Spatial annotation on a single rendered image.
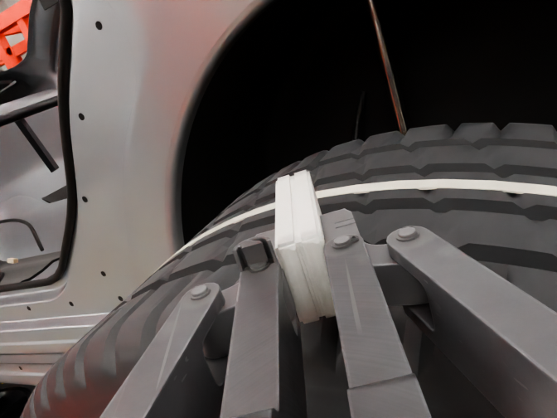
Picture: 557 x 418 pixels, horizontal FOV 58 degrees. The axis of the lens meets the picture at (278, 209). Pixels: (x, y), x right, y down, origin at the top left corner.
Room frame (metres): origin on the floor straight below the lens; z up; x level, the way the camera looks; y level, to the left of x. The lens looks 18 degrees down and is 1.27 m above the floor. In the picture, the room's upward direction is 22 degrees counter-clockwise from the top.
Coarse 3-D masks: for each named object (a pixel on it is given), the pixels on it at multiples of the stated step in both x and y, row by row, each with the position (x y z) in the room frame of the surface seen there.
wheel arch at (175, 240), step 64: (256, 0) 0.58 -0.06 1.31; (320, 0) 0.81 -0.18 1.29; (384, 0) 0.83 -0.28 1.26; (448, 0) 0.78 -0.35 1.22; (512, 0) 0.73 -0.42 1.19; (256, 64) 0.79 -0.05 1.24; (320, 64) 0.90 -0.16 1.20; (448, 64) 0.79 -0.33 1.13; (512, 64) 0.74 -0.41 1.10; (192, 128) 0.70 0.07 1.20; (256, 128) 0.93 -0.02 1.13; (320, 128) 0.92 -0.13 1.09; (384, 128) 0.86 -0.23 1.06; (192, 192) 0.76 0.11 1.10
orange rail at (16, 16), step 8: (24, 0) 8.91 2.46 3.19; (8, 8) 9.13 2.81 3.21; (16, 8) 9.04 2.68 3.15; (24, 8) 8.95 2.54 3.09; (0, 16) 9.26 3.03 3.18; (8, 16) 9.17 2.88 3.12; (16, 16) 9.09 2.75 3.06; (24, 16) 9.00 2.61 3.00; (0, 24) 9.32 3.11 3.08; (8, 24) 9.22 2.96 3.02; (16, 24) 9.35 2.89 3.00; (0, 32) 9.50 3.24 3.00; (8, 32) 11.14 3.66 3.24; (16, 32) 11.29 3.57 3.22; (24, 40) 12.36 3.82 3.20; (16, 48) 12.56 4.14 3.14; (24, 48) 12.43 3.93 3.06; (16, 56) 12.68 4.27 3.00; (0, 64) 12.96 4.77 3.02
